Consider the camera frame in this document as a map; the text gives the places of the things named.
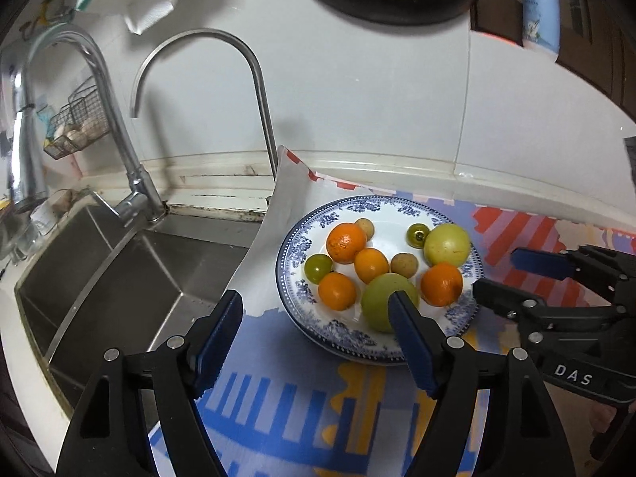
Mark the thin gooseneck faucet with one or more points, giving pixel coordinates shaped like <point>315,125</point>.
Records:
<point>258,89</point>

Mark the small green fruit dark calyx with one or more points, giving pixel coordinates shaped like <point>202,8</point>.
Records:
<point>416,235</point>

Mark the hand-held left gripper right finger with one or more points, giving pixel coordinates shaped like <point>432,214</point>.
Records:
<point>412,343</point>

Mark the small smooth orange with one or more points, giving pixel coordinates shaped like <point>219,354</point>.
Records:
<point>337,290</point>

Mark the light green apple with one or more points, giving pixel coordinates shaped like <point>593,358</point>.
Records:
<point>446,244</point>

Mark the large orange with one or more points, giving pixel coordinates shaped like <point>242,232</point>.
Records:
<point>346,242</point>

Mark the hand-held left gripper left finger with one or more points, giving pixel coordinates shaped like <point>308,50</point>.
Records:
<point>216,343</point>

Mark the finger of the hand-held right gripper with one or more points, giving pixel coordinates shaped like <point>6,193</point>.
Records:
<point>539,262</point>
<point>502,295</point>

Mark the white blue bottle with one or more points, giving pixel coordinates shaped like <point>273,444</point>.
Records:
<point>540,10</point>

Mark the large yellow-green pear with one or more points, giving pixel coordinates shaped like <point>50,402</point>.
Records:
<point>380,303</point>

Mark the stainless steel sink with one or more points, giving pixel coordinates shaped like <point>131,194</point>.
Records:
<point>124,298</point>

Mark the red purple striped mat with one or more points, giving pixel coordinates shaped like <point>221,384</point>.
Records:
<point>278,407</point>

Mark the large chrome faucet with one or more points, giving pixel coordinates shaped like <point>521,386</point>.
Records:
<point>107,99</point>

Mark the small orange kumquat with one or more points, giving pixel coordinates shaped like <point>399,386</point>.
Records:
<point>371,264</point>

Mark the orange with stem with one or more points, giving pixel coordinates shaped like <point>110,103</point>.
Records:
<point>441,284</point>

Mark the small brown fruit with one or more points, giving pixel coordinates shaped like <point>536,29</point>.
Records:
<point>366,227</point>
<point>403,264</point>

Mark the blue patterned white plate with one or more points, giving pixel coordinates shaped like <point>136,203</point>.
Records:
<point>387,236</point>

